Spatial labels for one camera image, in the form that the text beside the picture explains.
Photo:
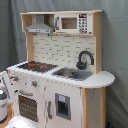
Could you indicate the black toy stovetop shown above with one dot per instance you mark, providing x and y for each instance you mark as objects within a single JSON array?
[{"x": 37, "y": 66}]

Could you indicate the grey ice dispenser panel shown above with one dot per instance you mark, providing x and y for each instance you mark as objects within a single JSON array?
[{"x": 63, "y": 106}]

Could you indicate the grey range hood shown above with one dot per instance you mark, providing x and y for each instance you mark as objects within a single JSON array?
[{"x": 40, "y": 26}]

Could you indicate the wooden toy kitchen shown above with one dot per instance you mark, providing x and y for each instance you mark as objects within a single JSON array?
[{"x": 62, "y": 83}]

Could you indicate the grey fridge door handle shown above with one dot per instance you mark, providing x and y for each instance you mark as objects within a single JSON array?
[{"x": 49, "y": 110}]

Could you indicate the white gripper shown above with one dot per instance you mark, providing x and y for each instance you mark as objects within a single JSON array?
[{"x": 6, "y": 86}]

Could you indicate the grey toy sink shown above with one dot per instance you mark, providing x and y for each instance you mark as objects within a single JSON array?
[{"x": 73, "y": 74}]

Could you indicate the toy oven door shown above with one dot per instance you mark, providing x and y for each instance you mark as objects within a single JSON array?
[{"x": 27, "y": 106}]

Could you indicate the toy microwave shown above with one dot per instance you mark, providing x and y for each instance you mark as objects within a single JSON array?
[{"x": 73, "y": 23}]

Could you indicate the oven knob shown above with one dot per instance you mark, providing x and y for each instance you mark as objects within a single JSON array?
[
  {"x": 34, "y": 83},
  {"x": 15, "y": 78}
]

